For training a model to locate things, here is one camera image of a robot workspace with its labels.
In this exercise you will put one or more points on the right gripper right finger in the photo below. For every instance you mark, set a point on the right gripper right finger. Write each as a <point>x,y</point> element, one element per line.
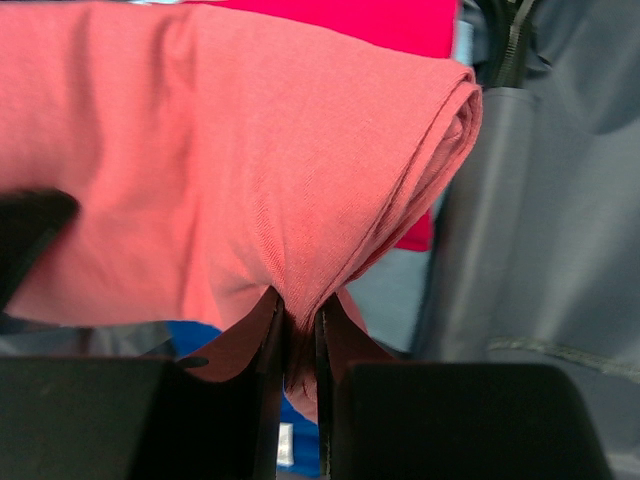
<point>383,418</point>

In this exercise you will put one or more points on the salmon pink garment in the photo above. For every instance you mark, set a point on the salmon pink garment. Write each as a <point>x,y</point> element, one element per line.
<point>216,153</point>

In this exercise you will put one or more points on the light blue garment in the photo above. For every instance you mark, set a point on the light blue garment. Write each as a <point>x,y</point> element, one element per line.
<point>391,294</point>

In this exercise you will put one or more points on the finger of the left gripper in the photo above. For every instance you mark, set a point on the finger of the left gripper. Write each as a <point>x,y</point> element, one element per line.
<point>30,221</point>

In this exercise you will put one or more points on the royal blue towel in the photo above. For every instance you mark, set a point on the royal blue towel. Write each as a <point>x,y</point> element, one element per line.
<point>298,449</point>

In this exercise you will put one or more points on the bright red garment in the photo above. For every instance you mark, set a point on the bright red garment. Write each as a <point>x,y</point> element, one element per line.
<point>380,25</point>

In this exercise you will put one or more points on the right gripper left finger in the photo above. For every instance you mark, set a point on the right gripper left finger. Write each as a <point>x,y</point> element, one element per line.
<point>211,415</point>

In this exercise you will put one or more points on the pink hard-shell suitcase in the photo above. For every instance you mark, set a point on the pink hard-shell suitcase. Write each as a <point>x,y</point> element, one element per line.
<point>536,244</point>

